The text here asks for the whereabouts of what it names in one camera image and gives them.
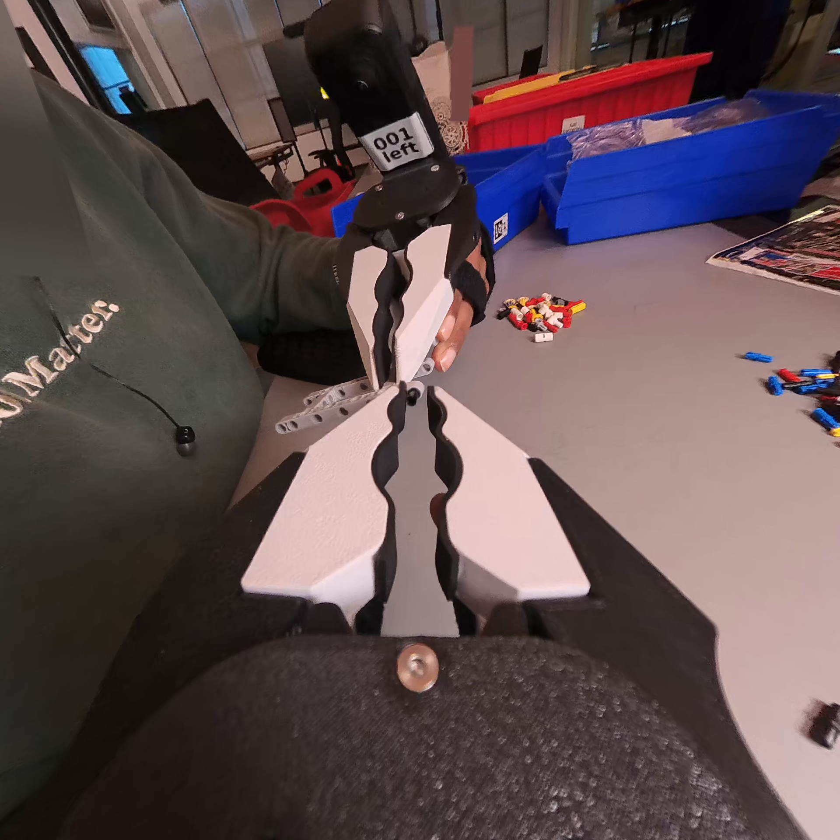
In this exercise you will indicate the red plastic container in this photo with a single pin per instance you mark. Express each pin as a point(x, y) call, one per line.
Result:
point(315, 197)

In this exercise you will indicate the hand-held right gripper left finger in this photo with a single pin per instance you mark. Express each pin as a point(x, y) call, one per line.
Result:
point(321, 518)

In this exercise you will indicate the person's torso in green hoodie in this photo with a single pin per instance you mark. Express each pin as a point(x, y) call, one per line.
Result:
point(98, 492)

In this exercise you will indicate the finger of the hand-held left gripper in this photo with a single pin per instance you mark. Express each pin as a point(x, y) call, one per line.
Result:
point(364, 295)
point(430, 289)

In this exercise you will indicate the person's right hand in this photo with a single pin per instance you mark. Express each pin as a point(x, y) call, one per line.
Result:
point(438, 510)

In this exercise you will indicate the black lego pin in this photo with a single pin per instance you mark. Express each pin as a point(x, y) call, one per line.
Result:
point(414, 396)
point(823, 722)

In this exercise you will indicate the pile of red lego pieces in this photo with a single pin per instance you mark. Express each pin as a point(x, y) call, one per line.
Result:
point(538, 313)

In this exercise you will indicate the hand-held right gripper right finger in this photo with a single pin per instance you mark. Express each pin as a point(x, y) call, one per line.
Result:
point(518, 525)

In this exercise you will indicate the person's left hand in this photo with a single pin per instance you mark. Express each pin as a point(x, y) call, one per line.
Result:
point(456, 341)

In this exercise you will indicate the single blue lego pin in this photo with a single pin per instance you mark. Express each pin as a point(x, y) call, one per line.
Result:
point(758, 357)

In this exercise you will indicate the pile of blue lego pieces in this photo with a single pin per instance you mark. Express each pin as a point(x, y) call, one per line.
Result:
point(807, 380)

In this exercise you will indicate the shiny lego sticker sheet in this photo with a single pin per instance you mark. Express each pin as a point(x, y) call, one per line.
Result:
point(800, 249)

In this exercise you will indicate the red plastic bin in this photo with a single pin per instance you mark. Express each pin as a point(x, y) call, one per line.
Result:
point(590, 111)

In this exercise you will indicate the blue plastic bin with bags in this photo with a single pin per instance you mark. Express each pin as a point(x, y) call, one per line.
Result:
point(656, 190)

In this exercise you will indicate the grey lego frame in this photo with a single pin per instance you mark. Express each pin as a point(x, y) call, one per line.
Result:
point(328, 410)

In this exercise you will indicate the clear plastic bags of parts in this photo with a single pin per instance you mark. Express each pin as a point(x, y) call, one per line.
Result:
point(610, 138)

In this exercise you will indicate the black chair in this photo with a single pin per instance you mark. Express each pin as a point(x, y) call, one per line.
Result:
point(197, 151)

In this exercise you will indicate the empty blue plastic bin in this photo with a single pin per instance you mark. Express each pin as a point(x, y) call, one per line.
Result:
point(512, 197)

